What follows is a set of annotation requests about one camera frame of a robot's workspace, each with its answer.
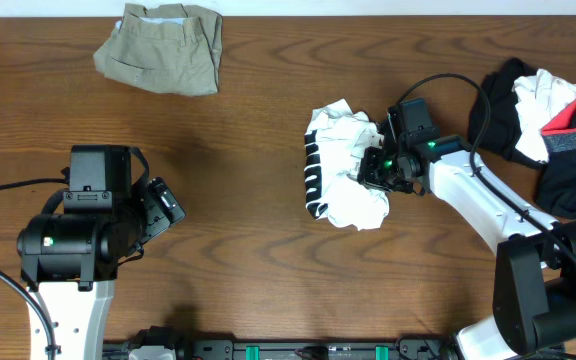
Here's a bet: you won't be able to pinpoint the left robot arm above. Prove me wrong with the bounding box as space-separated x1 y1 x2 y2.
17 177 185 359

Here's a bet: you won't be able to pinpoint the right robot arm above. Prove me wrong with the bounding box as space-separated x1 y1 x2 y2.
358 136 576 359

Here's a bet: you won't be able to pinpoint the folded khaki shorts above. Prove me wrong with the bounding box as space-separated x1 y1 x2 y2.
93 3 223 96

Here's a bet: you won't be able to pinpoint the white patterned garment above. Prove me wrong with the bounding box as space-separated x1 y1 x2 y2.
512 69 576 164

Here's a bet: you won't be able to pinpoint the right black cable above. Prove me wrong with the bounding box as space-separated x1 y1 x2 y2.
396 73 576 360

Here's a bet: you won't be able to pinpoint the black cable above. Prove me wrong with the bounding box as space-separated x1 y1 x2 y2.
396 73 576 360
0 178 69 199

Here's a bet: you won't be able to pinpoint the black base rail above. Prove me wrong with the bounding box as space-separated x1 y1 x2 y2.
101 326 461 360

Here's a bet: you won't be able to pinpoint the left black cable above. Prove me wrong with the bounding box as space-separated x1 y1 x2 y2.
0 178 69 199

